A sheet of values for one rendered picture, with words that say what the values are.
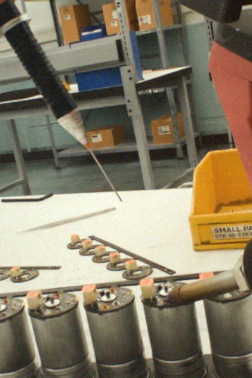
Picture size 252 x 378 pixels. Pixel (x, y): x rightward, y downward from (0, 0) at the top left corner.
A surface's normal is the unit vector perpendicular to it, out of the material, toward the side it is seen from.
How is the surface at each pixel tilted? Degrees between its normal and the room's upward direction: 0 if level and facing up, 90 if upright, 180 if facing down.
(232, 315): 90
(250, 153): 108
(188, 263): 0
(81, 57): 90
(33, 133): 90
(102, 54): 90
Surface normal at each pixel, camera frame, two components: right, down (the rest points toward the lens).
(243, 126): -0.79, 0.54
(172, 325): -0.04, 0.24
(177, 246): -0.18, -0.96
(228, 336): -0.29, 0.28
